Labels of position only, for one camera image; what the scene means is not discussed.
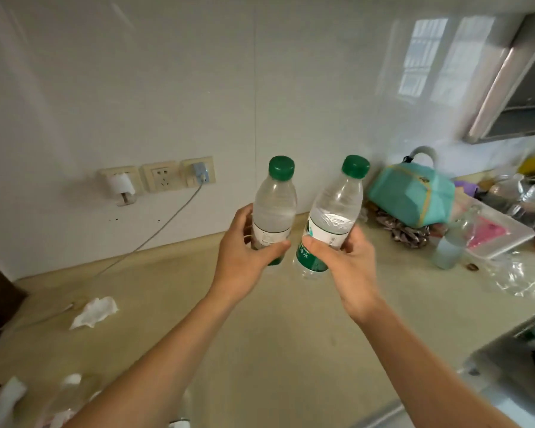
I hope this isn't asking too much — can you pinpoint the person's left hand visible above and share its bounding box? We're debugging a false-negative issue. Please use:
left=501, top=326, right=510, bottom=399
left=209, top=203, right=291, bottom=304

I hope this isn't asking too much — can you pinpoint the person's right hand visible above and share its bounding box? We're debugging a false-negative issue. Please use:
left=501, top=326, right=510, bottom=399
left=301, top=225, right=386, bottom=326

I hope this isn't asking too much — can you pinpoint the green-cap water bottle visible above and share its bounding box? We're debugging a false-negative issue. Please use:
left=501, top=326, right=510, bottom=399
left=295, top=154, right=371, bottom=282
left=251, top=155, right=298, bottom=267

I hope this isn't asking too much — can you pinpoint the person's right forearm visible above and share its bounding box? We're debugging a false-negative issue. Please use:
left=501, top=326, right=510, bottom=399
left=352, top=303, right=523, bottom=428

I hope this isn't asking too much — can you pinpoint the person's left forearm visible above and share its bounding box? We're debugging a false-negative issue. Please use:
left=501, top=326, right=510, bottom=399
left=62, top=289, right=250, bottom=428

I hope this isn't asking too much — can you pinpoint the clear bag of brown snacks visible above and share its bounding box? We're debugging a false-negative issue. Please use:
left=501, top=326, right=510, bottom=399
left=374, top=209, right=431, bottom=249

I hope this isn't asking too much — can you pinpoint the beige table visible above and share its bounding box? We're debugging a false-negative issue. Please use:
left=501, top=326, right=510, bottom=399
left=0, top=166, right=535, bottom=428

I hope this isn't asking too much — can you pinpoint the teal handbag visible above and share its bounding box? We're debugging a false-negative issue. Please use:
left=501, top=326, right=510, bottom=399
left=366, top=146, right=457, bottom=229

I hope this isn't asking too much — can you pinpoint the pink object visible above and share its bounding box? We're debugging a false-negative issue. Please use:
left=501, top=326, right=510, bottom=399
left=465, top=218, right=509, bottom=250

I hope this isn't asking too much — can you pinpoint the purple cloth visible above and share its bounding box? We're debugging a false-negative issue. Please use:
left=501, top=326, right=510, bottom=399
left=452, top=178, right=479, bottom=197

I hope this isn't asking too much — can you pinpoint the white charger plug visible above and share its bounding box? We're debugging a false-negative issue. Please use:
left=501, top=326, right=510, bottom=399
left=106, top=173, right=138, bottom=206

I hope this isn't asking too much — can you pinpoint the crumpled white tissue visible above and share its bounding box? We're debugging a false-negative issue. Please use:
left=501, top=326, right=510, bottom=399
left=69, top=296, right=120, bottom=331

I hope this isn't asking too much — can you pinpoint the white flat box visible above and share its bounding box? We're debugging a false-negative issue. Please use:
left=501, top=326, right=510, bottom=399
left=454, top=191, right=535, bottom=259

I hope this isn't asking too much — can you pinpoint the grey metal range hood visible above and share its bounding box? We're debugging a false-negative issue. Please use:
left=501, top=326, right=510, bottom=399
left=462, top=12, right=535, bottom=146

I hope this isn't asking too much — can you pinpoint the white plastic handheld device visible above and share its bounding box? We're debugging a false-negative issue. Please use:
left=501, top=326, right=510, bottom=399
left=0, top=375, right=27, bottom=428

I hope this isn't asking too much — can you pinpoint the thin grey cable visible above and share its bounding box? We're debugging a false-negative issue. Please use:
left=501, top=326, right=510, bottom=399
left=0, top=182, right=204, bottom=353

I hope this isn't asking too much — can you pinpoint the beige wall outlet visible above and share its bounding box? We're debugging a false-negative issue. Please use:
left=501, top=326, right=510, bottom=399
left=180, top=156, right=216, bottom=188
left=141, top=160, right=181, bottom=194
left=99, top=165, right=141, bottom=199

